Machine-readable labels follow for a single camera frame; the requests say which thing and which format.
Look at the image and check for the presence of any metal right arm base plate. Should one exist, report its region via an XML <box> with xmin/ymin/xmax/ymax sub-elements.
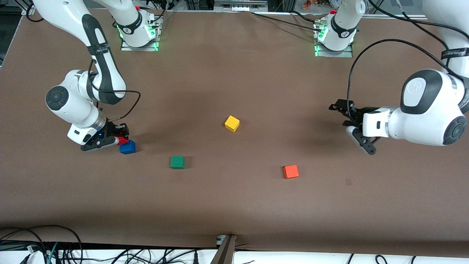
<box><xmin>121</xmin><ymin>36</ymin><xmax>159</xmax><ymax>52</ymax></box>

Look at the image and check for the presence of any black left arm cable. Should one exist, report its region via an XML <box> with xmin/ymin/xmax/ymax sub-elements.
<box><xmin>348</xmin><ymin>0</ymin><xmax>469</xmax><ymax>127</ymax></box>

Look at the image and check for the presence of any yellow wooden block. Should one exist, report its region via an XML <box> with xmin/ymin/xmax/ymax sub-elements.
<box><xmin>224</xmin><ymin>115</ymin><xmax>240</xmax><ymax>133</ymax></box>

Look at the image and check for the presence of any blue wooden block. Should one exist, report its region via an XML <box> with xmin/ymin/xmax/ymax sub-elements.
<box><xmin>119</xmin><ymin>140</ymin><xmax>136</xmax><ymax>155</ymax></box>

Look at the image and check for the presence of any black looped floor cable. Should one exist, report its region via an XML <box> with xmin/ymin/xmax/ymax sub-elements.
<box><xmin>0</xmin><ymin>224</ymin><xmax>83</xmax><ymax>264</ymax></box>

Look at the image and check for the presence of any long black table cable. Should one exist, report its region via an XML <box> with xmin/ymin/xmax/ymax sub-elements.
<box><xmin>251</xmin><ymin>11</ymin><xmax>323</xmax><ymax>32</ymax></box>

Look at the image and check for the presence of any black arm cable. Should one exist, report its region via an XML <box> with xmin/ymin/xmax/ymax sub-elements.
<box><xmin>88</xmin><ymin>59</ymin><xmax>141</xmax><ymax>121</ymax></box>
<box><xmin>348</xmin><ymin>0</ymin><xmax>469</xmax><ymax>127</ymax></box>

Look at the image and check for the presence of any teal floor cable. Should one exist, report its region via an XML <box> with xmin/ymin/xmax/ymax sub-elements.
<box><xmin>46</xmin><ymin>242</ymin><xmax>59</xmax><ymax>264</ymax></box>

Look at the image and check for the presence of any grey metal camera mount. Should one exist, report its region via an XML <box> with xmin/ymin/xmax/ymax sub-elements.
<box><xmin>211</xmin><ymin>235</ymin><xmax>237</xmax><ymax>264</ymax></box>

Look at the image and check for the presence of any short black table cable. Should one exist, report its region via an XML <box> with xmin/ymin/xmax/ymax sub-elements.
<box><xmin>289</xmin><ymin>10</ymin><xmax>317</xmax><ymax>23</ymax></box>

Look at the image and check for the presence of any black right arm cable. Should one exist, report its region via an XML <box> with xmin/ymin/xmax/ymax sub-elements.
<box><xmin>88</xmin><ymin>59</ymin><xmax>141</xmax><ymax>121</ymax></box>

